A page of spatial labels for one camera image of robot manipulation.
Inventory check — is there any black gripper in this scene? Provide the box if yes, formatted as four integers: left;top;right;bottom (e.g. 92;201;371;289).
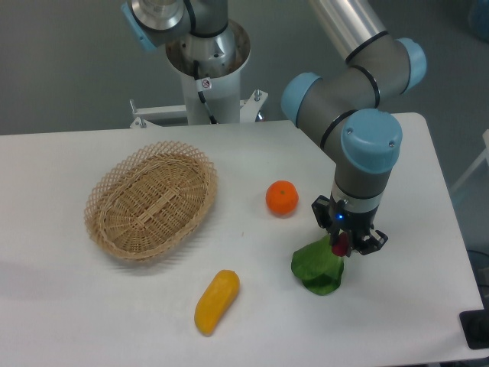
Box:
311;195;388;256

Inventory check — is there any red sweet potato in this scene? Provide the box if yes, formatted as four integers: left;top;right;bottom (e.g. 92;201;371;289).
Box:
332;232;349;257

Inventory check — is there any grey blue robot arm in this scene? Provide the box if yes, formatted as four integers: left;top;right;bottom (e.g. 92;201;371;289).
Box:
121;1;426;256

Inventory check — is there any green leafy vegetable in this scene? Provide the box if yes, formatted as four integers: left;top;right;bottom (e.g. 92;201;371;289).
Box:
290;235;344;296

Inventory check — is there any orange tangerine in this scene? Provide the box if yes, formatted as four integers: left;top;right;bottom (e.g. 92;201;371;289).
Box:
265;180;299;216

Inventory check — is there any yellow mango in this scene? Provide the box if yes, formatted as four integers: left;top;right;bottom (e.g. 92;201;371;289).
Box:
194;270;240;336

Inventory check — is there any black device at table edge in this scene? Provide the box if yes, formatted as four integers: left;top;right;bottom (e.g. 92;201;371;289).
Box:
459;310;488;350

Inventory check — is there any woven wicker basket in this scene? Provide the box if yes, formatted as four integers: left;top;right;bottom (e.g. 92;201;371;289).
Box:
84;141;218;261

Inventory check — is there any white frame at right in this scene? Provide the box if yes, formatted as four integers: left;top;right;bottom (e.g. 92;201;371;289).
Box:
449;129;489;194

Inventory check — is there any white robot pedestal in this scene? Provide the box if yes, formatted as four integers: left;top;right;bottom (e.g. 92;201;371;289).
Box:
130;20;268;128

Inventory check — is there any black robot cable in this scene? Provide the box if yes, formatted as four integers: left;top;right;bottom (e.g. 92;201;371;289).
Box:
192;60;219;125

